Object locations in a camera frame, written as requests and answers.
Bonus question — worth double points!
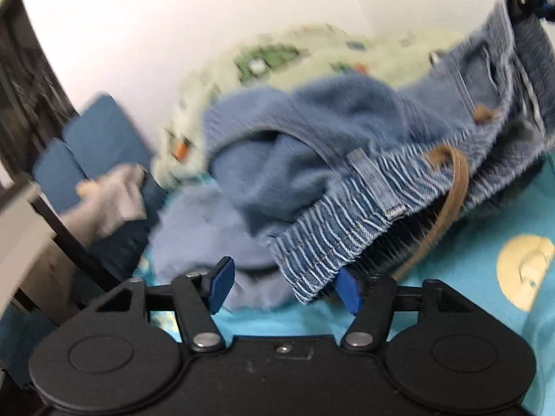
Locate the blue denim jeans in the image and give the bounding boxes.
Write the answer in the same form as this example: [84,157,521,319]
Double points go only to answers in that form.
[152,0,554,309]

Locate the grey cloth on chair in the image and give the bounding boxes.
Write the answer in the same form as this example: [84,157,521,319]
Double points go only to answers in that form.
[60,163,147,247]

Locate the teal patterned bed sheet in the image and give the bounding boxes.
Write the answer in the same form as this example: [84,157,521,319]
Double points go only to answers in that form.
[130,150,555,416]

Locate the cream bottle on chair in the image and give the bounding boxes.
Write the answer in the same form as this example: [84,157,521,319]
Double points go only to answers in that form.
[75,180,99,199]

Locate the white black-legged table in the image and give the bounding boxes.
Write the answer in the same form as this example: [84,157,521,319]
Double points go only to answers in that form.
[1,175,121,312]

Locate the blue quilted chair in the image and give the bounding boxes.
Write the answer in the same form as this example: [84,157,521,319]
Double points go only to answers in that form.
[32,94,167,280]

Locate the green cartoon fleece blanket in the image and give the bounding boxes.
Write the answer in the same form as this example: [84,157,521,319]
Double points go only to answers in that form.
[152,23,470,187]

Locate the dark window grille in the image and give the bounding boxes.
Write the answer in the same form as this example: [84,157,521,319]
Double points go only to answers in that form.
[0,0,76,179]

